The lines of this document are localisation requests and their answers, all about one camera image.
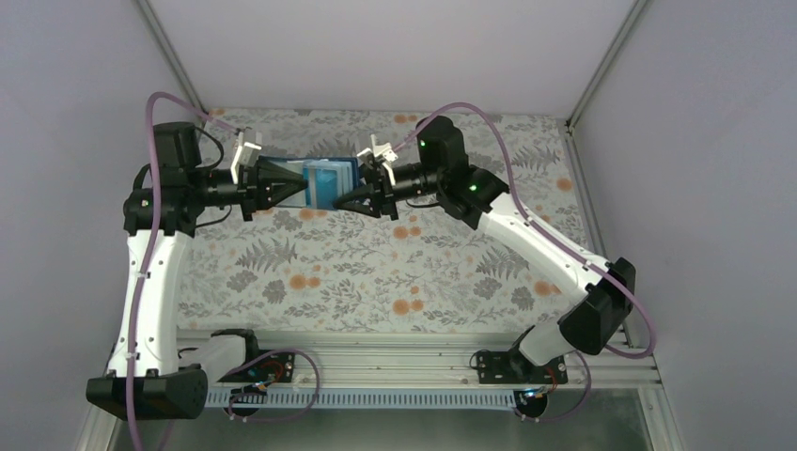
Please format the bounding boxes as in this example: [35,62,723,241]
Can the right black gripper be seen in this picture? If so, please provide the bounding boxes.
[331,162,444,221]

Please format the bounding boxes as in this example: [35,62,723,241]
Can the blue card holder wallet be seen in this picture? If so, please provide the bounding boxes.
[258,156,360,210]

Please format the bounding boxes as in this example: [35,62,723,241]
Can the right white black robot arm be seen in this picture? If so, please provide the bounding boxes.
[333,116,635,382]

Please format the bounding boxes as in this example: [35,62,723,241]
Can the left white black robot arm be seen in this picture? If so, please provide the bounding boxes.
[86,122,306,422]

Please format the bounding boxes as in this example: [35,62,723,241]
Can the floral patterned table mat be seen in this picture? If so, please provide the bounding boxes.
[176,108,587,333]

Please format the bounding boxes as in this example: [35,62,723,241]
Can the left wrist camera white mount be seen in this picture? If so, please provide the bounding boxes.
[230,128,263,185]

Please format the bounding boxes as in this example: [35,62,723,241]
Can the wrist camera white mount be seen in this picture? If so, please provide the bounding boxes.
[230,128,263,185]
[356,133,398,165]

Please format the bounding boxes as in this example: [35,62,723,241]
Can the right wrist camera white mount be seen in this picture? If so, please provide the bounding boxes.
[356,133,398,165]

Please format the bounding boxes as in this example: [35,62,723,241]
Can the aluminium rail frame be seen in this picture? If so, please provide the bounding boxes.
[256,330,661,389]

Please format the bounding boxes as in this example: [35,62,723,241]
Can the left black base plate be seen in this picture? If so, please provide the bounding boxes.
[219,352,295,384]

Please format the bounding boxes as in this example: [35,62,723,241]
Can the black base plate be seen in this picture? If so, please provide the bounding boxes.
[219,352,295,384]
[469,350,569,385]

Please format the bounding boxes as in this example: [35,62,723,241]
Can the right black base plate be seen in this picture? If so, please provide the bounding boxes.
[469,350,569,385]

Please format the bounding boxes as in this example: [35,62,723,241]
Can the grey slotted cable duct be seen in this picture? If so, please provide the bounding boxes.
[233,388,516,411]

